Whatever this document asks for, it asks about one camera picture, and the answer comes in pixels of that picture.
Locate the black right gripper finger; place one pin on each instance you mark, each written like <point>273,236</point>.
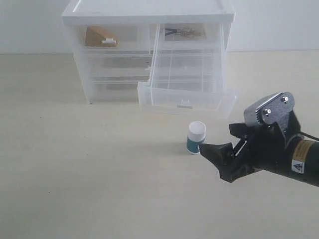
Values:
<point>242,131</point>

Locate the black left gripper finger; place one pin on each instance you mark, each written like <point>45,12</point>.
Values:
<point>232,162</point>

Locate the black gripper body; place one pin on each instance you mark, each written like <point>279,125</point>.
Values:
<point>272,149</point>

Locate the white teal pill bottle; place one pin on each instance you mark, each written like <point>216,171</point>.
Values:
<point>195,136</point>

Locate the yellow cheese wedge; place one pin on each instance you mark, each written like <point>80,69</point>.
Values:
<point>97,36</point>

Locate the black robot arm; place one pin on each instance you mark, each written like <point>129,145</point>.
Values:
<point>307,153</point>

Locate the white plastic drawer cabinet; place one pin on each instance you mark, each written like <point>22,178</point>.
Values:
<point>146,12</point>

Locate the bottom wide clear drawer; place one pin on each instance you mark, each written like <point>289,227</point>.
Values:
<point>103,91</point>

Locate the wide clear drawer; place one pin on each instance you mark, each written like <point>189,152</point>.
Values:
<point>116,66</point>
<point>103,91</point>

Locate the middle wide clear drawer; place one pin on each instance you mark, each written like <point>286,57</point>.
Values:
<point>116,66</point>

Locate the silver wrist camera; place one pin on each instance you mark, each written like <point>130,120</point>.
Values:
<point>276,108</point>

